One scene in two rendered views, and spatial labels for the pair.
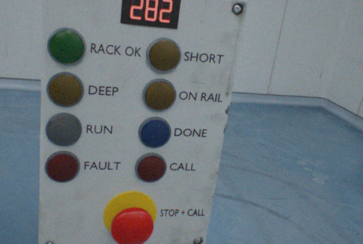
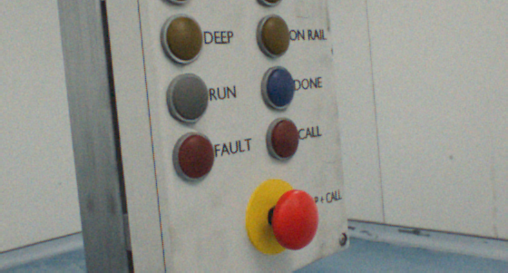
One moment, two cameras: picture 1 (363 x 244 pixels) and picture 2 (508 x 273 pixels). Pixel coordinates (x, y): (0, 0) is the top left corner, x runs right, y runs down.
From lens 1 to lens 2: 27 cm
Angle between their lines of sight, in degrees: 30
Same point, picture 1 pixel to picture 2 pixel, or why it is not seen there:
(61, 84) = (182, 27)
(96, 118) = (217, 77)
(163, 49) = not seen: outside the picture
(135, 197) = (276, 187)
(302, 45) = not seen: hidden behind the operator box
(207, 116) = (318, 60)
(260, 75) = not seen: hidden behind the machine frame
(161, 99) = (280, 37)
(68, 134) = (199, 101)
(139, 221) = (307, 202)
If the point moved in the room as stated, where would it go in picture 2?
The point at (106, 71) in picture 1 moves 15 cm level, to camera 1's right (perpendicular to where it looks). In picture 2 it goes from (218, 11) to (395, 4)
